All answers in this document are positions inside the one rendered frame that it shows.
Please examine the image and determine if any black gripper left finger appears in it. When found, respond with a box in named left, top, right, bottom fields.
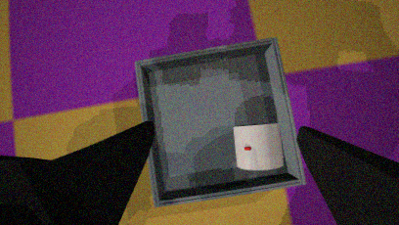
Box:
left=0, top=121, right=155, bottom=225

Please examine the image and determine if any grey cylinder with slotted face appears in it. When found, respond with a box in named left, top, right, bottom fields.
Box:
left=233, top=123, right=284, bottom=170

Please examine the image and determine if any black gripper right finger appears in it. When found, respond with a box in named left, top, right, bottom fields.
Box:
left=296, top=126, right=399, bottom=225

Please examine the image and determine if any grey square tray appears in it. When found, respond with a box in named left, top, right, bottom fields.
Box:
left=135, top=36, right=306, bottom=207

